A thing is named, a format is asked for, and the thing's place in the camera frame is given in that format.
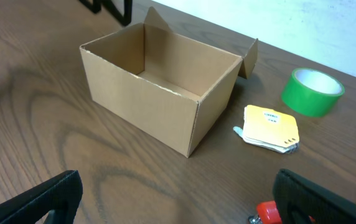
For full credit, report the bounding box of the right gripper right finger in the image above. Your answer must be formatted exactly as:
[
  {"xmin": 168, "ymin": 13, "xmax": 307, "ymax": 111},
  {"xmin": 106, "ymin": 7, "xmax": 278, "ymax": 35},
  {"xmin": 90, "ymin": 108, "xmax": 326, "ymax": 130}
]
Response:
[{"xmin": 273, "ymin": 169, "xmax": 356, "ymax": 224}]

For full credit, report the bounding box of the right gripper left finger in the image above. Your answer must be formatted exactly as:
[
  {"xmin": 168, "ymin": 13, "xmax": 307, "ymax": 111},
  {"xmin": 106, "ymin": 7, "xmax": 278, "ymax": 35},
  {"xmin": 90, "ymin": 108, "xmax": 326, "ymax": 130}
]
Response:
[{"xmin": 0, "ymin": 170, "xmax": 83, "ymax": 224}]

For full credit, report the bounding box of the green tape roll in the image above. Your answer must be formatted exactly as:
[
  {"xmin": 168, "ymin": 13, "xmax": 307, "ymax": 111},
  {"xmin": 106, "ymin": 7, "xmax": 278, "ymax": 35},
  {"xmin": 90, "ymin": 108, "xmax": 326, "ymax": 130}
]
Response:
[{"xmin": 281, "ymin": 68, "xmax": 345, "ymax": 117}]

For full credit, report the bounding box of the brown cardboard box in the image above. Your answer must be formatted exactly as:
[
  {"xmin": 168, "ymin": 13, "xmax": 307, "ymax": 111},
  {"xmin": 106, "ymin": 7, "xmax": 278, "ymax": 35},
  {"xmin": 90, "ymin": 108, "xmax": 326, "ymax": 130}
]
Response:
[{"xmin": 80, "ymin": 7, "xmax": 258, "ymax": 157}]

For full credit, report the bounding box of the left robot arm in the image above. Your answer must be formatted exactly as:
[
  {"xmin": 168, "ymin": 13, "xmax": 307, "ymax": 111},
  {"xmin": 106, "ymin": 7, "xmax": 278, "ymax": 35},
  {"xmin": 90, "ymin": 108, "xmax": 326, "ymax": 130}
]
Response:
[{"xmin": 78, "ymin": 0, "xmax": 133, "ymax": 27}]

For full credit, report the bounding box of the yellow spiral memo pad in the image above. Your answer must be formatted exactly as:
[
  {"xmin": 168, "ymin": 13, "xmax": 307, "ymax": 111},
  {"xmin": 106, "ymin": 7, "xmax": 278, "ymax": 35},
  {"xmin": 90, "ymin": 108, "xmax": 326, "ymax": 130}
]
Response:
[{"xmin": 233, "ymin": 105, "xmax": 300, "ymax": 154}]

